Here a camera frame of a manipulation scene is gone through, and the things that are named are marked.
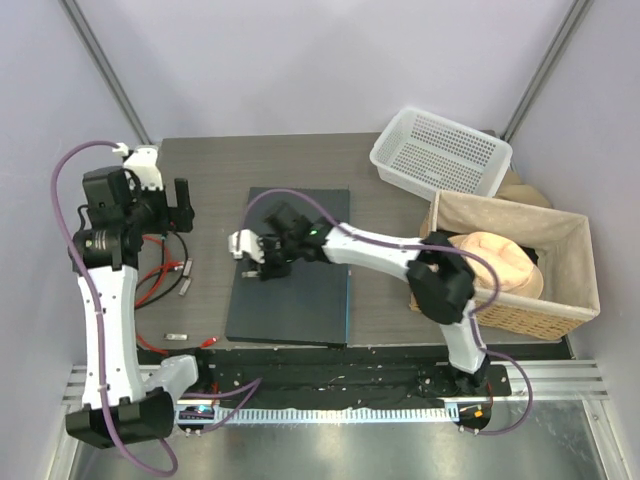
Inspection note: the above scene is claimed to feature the black cloth in basket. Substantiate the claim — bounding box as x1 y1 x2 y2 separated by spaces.
520 245 539 265

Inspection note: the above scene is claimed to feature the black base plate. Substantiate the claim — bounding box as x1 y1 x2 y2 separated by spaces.
134 344 574 401

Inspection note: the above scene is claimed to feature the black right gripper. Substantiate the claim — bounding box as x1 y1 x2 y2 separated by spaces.
250 235 300 278

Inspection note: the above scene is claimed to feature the white perforated plastic basket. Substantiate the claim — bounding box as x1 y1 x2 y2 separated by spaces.
369 107 513 201

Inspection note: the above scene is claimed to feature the dark network switch box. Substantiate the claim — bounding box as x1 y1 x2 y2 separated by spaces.
225 189 350 346

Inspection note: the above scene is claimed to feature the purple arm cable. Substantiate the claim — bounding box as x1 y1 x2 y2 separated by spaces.
52 140 264 476
240 188 534 436

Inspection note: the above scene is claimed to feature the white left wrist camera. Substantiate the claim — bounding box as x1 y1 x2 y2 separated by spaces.
112 143 164 191

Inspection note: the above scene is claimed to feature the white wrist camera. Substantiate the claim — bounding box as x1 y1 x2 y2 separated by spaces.
112 143 164 191
228 229 265 264

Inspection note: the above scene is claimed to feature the wicker basket with fabric liner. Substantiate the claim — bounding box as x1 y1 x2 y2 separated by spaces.
420 191 601 341

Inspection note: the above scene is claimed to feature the black network cable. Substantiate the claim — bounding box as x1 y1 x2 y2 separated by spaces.
133 232 190 309

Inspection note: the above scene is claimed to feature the small grey plug connector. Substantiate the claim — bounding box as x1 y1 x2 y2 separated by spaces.
183 258 193 277
164 333 189 341
178 278 192 296

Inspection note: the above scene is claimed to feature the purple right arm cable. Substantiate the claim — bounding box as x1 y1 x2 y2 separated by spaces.
240 188 534 436

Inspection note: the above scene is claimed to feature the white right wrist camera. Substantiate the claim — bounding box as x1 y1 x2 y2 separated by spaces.
228 229 265 264

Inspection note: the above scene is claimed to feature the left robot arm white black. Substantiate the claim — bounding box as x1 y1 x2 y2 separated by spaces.
65 167 213 449

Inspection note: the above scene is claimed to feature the aluminium rail frame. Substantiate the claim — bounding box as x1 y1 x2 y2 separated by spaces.
44 359 626 480

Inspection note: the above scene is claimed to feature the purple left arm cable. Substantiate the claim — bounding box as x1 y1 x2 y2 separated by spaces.
52 140 264 476

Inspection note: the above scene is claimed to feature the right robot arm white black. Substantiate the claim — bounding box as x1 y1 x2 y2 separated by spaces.
252 202 490 395

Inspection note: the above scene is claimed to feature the peach hat in basket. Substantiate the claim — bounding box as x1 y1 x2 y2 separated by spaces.
449 232 544 299

